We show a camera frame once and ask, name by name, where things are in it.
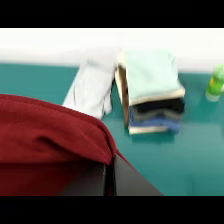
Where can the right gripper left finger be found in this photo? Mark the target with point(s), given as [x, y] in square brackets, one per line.
[90, 183]

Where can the red T-shirt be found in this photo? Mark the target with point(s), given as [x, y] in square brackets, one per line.
[46, 133]

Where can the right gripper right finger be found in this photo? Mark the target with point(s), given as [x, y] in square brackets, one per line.
[130, 181]

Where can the grey garment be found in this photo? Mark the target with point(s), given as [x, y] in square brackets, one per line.
[156, 116]

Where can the mint green garment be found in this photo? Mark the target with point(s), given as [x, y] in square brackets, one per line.
[150, 73]

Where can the blue garment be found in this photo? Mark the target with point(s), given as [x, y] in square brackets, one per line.
[156, 124]

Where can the green bottle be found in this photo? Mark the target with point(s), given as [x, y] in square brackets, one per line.
[215, 85]

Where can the black garment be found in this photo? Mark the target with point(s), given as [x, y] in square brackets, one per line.
[160, 106]

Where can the white garment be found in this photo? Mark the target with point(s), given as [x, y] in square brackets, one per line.
[93, 86]

